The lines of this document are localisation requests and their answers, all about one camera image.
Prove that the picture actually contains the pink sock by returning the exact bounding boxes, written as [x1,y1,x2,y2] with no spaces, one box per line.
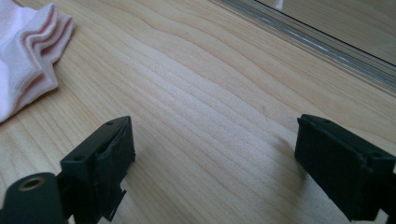
[0,0,75,123]

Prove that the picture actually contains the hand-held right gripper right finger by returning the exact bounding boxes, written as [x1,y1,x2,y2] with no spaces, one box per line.
[294,113,396,222]

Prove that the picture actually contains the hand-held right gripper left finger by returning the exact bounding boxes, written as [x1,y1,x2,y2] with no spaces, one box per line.
[57,116,136,224]

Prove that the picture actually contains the clear plastic tray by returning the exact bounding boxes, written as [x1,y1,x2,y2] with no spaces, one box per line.
[214,0,396,94]

